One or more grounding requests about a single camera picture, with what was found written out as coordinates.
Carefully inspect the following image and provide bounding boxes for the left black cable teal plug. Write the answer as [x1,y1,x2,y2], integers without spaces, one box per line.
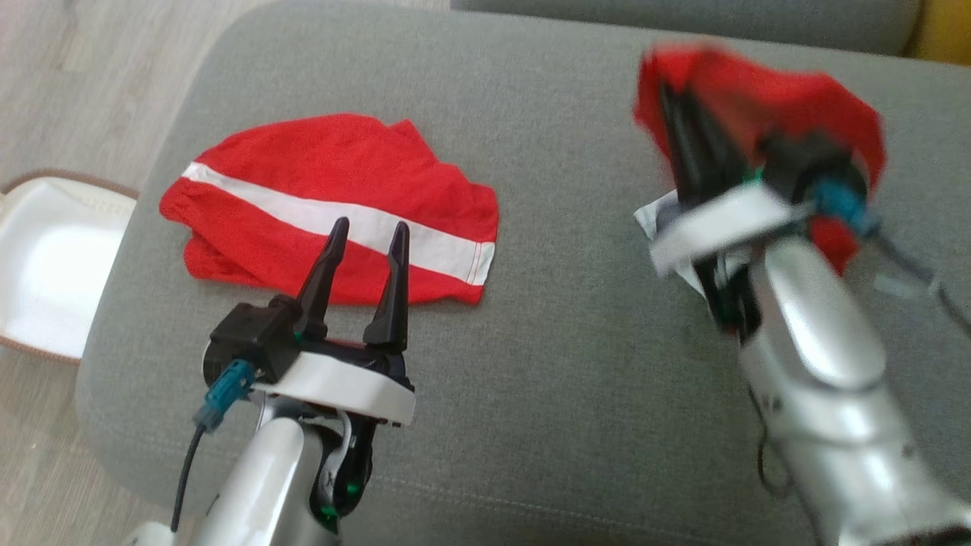
[171,359,256,533]

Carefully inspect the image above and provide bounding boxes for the grey sofa back cushion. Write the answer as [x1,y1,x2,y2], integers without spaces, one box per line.
[451,0,923,56]

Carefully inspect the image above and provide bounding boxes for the right black cable teal plug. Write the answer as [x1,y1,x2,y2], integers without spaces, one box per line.
[813,177,971,334]

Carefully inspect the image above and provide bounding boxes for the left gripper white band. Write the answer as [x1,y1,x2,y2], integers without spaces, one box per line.
[250,217,416,427]

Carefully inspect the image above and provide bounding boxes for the black cable teal plug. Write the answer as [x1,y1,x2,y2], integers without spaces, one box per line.
[813,177,971,334]
[171,359,256,533]

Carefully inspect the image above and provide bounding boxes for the red jersey with white trim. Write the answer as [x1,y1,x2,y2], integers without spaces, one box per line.
[632,42,888,336]

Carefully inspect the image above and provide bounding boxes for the white basket with brown rim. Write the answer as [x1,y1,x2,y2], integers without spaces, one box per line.
[0,168,140,366]

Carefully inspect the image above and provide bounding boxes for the yellow cushion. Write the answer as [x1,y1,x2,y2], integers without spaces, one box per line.
[903,0,971,66]

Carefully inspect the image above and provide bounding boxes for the red shorts with white stripe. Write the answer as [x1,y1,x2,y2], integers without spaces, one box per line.
[159,113,500,306]

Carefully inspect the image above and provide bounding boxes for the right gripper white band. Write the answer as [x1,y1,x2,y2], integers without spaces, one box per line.
[647,82,806,275]

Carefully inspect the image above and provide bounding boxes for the grey sofa seat cushion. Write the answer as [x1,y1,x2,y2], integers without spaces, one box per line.
[74,0,971,546]

